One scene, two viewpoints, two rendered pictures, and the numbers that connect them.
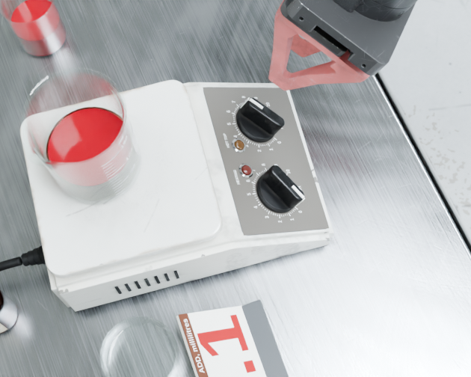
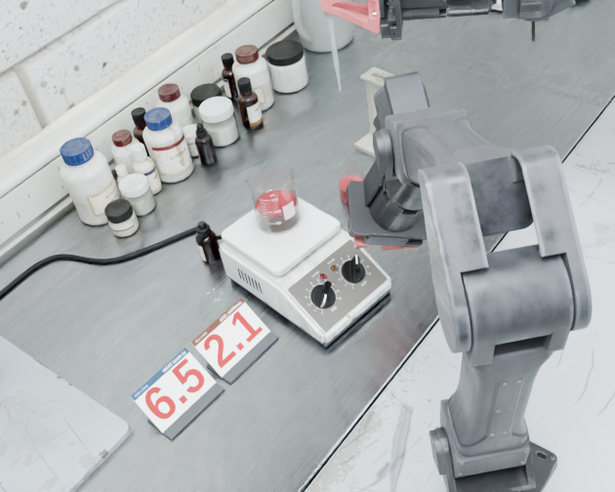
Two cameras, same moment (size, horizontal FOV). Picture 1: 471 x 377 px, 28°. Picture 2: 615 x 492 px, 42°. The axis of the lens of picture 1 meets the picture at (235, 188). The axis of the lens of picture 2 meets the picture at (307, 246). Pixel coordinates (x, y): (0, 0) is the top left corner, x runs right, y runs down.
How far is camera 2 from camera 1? 65 cm
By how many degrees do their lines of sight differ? 40
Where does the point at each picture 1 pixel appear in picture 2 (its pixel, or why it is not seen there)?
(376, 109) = (416, 329)
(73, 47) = not seen: hidden behind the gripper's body
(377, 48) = (357, 225)
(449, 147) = (420, 370)
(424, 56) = not seen: hidden behind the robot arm
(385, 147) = (397, 344)
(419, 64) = not seen: hidden behind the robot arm
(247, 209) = (302, 286)
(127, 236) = (253, 246)
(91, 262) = (233, 241)
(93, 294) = (230, 266)
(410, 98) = (434, 340)
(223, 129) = (336, 258)
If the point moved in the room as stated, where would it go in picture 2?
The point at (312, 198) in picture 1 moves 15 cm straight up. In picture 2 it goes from (335, 316) to (320, 230)
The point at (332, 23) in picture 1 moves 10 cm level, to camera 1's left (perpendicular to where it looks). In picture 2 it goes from (351, 200) to (299, 161)
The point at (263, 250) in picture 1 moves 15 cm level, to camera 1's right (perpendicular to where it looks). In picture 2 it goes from (292, 308) to (367, 381)
